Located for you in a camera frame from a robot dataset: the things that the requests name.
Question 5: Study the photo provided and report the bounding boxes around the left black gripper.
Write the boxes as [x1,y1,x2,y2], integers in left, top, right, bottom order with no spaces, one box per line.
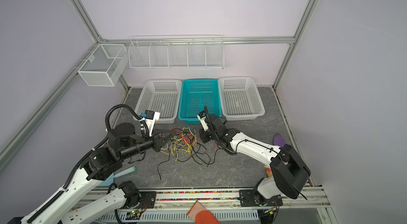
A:
[120,127,176,160]

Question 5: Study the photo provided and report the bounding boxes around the red yellow black cables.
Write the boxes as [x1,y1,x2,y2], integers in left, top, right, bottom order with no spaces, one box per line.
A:
[156,126,220,180]

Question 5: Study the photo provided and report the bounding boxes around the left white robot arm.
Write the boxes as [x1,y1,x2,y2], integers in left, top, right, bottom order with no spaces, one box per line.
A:
[9,104,176,224]

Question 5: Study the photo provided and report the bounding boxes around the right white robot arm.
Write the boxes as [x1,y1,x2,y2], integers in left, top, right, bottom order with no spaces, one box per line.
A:
[197,111,311,206]

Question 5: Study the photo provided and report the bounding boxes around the right white plastic basket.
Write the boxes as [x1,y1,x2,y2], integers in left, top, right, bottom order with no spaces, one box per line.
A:
[218,77,265,121]

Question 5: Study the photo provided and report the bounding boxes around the white plastic basket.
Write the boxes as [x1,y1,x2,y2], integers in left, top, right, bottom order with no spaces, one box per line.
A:
[218,77,265,121]
[135,79,182,124]

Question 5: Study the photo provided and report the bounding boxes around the teal plastic basket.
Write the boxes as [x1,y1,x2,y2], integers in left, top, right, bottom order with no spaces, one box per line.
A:
[178,79,222,124]

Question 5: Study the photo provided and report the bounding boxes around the left white plastic basket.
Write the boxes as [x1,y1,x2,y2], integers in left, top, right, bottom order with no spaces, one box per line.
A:
[135,79,182,124]

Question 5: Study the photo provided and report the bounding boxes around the purple plastic spoon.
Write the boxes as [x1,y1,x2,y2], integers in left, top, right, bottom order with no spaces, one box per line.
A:
[273,133,286,147]

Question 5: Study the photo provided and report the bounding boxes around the teal plastic scoop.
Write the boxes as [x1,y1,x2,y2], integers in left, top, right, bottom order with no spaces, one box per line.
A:
[99,166,136,187]

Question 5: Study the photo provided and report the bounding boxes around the toy ice cream cone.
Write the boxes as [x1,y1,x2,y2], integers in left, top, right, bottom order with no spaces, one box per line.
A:
[266,166,273,177]

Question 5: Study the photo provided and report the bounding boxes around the orange red glove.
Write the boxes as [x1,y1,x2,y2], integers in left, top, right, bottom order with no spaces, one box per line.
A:
[187,201,221,224]

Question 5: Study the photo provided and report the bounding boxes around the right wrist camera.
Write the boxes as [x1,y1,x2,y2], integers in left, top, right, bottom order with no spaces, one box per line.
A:
[197,111,209,132]

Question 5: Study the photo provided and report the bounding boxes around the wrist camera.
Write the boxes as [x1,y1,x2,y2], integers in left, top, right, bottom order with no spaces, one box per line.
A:
[197,111,209,132]
[139,110,160,137]

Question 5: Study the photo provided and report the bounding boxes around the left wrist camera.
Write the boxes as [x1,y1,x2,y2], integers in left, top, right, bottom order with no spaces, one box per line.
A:
[139,110,160,137]

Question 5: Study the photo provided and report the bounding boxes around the white wire wall shelf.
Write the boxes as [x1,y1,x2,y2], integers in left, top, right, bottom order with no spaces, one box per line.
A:
[128,35,225,69]

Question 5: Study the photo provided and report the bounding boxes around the white mesh wall box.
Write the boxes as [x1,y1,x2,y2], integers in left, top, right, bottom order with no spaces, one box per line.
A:
[78,44,129,87]

